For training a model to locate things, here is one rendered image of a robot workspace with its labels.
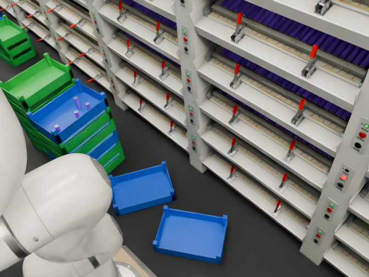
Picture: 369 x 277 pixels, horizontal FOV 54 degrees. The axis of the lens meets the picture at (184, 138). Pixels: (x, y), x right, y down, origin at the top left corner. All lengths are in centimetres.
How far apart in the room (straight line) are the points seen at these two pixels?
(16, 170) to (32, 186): 9
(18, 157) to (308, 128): 95
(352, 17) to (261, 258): 109
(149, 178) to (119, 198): 19
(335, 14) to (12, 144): 79
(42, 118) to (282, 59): 114
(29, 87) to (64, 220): 155
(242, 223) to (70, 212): 132
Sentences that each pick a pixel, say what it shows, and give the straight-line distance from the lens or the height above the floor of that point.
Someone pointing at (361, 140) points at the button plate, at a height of 77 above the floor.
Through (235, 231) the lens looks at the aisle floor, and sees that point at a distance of 173.
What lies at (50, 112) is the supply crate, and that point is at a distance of 181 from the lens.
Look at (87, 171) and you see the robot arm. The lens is 51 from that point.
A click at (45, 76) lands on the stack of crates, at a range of 205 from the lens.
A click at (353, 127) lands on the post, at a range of 108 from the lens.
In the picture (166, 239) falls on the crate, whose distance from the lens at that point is 172.
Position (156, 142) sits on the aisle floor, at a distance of 207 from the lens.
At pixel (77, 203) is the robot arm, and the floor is 113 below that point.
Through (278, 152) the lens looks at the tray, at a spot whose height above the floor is 49.
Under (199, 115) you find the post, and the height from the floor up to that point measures 43.
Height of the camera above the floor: 153
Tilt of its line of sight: 48 degrees down
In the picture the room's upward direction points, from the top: 6 degrees counter-clockwise
